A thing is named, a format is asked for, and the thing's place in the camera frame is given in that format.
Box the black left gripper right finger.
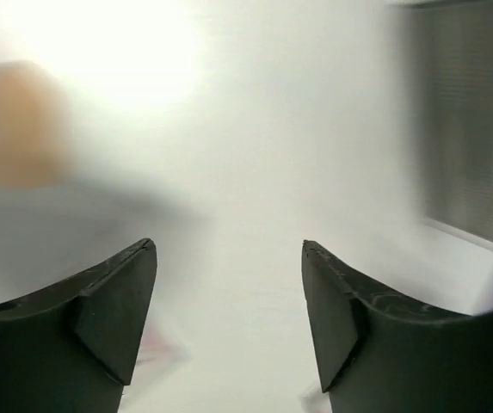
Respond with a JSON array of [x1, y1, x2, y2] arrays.
[[302, 241, 493, 413]]

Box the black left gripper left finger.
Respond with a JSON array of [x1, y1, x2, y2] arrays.
[[0, 238, 157, 413]]

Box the beige makeup sponge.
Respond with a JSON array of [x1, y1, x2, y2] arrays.
[[0, 61, 69, 188]]

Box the clear acrylic makeup organizer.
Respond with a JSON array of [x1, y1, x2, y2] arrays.
[[397, 1, 493, 247]]

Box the clear nail sticker case left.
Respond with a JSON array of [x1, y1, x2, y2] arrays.
[[137, 324, 188, 366]]

